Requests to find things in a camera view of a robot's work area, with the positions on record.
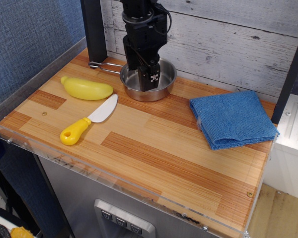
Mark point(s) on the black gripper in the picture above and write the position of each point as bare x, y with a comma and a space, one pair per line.
145, 36

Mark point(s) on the small stainless steel pan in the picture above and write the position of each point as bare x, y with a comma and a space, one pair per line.
129, 79

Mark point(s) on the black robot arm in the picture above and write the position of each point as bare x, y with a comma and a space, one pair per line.
141, 8

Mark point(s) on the yellow toy banana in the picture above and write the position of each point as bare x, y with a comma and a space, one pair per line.
86, 89

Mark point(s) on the folded blue cloth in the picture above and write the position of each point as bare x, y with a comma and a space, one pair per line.
233, 120

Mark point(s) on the clear acrylic table guard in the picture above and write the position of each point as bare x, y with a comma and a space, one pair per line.
165, 164

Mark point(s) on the stainless steel cabinet front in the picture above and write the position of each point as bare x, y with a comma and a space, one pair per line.
78, 194

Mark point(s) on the silver button panel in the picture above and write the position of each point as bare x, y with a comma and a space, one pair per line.
124, 219

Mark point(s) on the white side cabinet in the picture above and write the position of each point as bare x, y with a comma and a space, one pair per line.
281, 171

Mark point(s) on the yellow object bottom left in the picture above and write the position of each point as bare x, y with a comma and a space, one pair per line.
20, 232

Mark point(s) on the dark metal post left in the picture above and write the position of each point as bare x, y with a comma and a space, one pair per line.
94, 30

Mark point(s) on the dark metal post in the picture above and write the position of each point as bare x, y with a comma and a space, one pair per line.
286, 90
94, 30

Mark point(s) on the toy knife yellow handle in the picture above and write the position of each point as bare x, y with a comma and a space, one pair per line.
71, 134

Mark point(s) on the dark metal post right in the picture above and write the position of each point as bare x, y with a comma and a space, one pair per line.
286, 90

